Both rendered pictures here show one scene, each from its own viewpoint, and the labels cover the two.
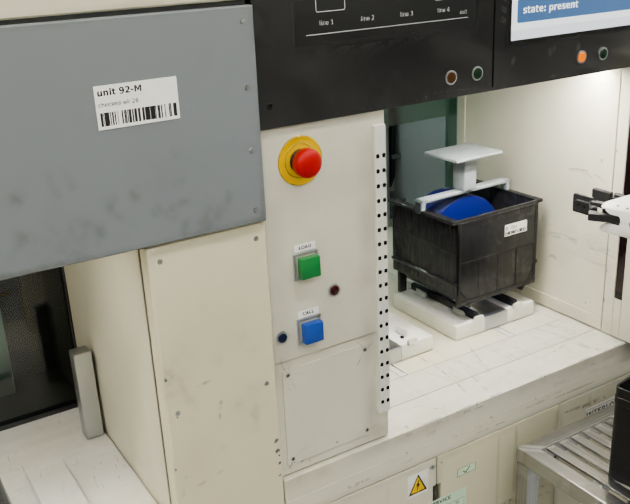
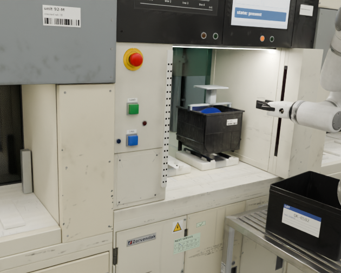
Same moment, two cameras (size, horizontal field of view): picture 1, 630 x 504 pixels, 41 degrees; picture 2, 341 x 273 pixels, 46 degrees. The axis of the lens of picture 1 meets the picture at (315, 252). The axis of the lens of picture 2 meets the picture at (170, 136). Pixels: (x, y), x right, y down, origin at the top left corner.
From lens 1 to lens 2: 0.25 m
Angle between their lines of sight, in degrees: 7
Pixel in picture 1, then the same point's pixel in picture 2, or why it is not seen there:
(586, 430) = (257, 212)
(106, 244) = (40, 78)
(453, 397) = (197, 189)
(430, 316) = (191, 160)
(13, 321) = not seen: outside the picture
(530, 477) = (230, 231)
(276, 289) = (117, 117)
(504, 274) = (225, 143)
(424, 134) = (196, 89)
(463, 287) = (206, 145)
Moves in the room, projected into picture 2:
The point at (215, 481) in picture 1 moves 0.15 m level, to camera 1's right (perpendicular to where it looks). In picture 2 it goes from (80, 205) to (130, 206)
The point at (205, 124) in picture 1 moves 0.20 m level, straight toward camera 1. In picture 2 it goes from (91, 32) to (89, 32)
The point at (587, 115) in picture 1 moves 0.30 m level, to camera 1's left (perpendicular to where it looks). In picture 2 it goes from (266, 72) to (195, 70)
